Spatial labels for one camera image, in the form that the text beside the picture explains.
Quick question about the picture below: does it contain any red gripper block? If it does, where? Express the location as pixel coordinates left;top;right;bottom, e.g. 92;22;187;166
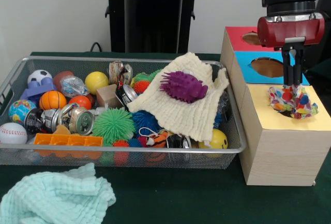
257;13;326;86

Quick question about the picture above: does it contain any colourful dotted cloth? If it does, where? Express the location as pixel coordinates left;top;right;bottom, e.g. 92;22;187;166
267;84;319;120

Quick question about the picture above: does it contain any purple spiky hedgehog toy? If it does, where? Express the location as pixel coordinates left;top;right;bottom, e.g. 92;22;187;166
159;70;209;104

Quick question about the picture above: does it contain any cream knitted cloth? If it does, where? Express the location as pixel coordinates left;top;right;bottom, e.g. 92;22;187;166
128;52;230;142

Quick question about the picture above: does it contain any light blue muslin cloth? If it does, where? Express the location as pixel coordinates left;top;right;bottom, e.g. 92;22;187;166
0;163;116;224

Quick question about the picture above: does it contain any wooden box with three holes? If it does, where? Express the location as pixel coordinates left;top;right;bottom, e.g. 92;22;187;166
219;26;331;186

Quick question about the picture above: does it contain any yellow smiley ball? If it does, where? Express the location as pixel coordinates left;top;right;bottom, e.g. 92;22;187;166
198;128;229;150

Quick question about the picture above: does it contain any green spiky ball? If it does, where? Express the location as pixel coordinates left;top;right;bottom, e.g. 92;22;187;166
92;108;136;145

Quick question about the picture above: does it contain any plain yellow ball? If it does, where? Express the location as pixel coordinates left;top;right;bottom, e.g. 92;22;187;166
84;71;110;95

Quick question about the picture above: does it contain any red rubber ball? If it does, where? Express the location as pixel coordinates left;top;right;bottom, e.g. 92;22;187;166
68;95;93;110

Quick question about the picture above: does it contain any orange plastic tray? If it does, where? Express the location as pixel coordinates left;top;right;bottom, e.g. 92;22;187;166
33;133;103;158

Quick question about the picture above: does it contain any orange basketball toy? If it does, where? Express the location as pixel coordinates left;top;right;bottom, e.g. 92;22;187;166
39;91;67;110

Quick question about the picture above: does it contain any black and white soccer ball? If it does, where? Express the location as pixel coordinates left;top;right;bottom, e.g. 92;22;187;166
27;69;53;85

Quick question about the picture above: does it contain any white baseball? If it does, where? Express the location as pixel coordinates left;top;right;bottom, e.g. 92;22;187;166
0;122;28;145

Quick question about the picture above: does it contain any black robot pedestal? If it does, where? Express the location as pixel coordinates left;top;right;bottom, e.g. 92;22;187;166
99;0;209;54

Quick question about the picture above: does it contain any wire mesh bin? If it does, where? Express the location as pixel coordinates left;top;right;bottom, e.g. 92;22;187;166
0;55;247;169

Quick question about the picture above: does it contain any black looped cable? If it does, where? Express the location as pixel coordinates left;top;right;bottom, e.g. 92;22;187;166
89;41;104;53

